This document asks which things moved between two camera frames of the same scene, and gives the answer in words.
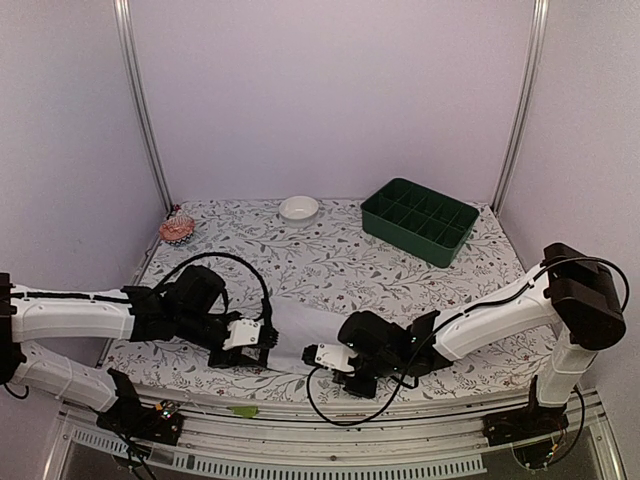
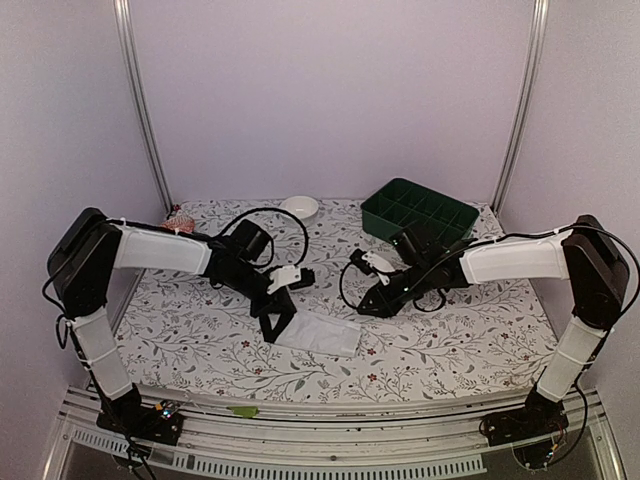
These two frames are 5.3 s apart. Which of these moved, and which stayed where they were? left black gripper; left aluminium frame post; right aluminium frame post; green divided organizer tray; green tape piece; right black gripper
Moved: left black gripper; right black gripper
Stayed: right aluminium frame post; green tape piece; green divided organizer tray; left aluminium frame post
